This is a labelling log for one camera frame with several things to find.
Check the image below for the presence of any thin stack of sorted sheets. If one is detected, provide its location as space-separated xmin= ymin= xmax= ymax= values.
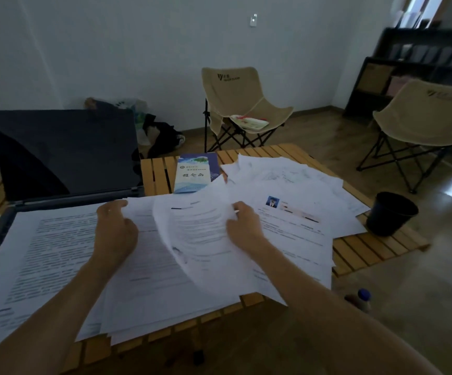
xmin=100 ymin=175 xmax=266 ymax=346

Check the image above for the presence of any wooden slatted table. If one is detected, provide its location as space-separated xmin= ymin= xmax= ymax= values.
xmin=0 ymin=143 xmax=431 ymax=375

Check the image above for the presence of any sorted text document stack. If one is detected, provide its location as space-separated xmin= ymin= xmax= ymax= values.
xmin=0 ymin=203 xmax=106 ymax=362

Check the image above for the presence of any grey laptop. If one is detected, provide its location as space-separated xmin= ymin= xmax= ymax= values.
xmin=0 ymin=108 xmax=145 ymax=286

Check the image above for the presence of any tall narrow window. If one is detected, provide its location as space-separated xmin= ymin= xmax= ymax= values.
xmin=395 ymin=0 xmax=446 ymax=29

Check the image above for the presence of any woven storage basket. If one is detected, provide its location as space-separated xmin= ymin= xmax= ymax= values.
xmin=356 ymin=62 xmax=395 ymax=95

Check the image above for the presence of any person's right forearm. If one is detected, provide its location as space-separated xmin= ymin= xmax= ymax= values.
xmin=248 ymin=244 xmax=442 ymax=375

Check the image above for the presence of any beige folding chair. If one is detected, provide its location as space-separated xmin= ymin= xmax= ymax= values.
xmin=356 ymin=78 xmax=452 ymax=195
xmin=200 ymin=66 xmax=295 ymax=153

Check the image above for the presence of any pink storage box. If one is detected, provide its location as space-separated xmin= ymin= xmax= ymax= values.
xmin=385 ymin=76 xmax=412 ymax=96

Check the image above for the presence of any pile of white papers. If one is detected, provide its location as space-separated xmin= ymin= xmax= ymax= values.
xmin=219 ymin=154 xmax=371 ymax=306

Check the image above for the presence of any dark bottle with blue cap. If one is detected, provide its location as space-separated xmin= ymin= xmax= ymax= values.
xmin=344 ymin=288 xmax=372 ymax=314

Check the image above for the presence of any person's right hand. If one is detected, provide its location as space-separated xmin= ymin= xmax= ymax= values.
xmin=225 ymin=201 xmax=268 ymax=254

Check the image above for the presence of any black shelf unit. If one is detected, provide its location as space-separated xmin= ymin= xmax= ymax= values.
xmin=343 ymin=27 xmax=452 ymax=126

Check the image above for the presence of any red and white booklet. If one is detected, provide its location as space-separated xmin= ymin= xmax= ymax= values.
xmin=229 ymin=114 xmax=270 ymax=132

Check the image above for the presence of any person's left hand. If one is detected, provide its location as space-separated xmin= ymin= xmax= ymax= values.
xmin=92 ymin=199 xmax=139 ymax=270

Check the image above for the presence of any black plastic pot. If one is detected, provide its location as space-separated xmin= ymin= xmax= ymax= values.
xmin=365 ymin=191 xmax=420 ymax=238

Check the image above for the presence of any blue booklet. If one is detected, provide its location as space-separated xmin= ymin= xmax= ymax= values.
xmin=173 ymin=152 xmax=222 ymax=195

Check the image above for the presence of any person's left forearm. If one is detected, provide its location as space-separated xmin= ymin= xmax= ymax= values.
xmin=0 ymin=257 xmax=110 ymax=375

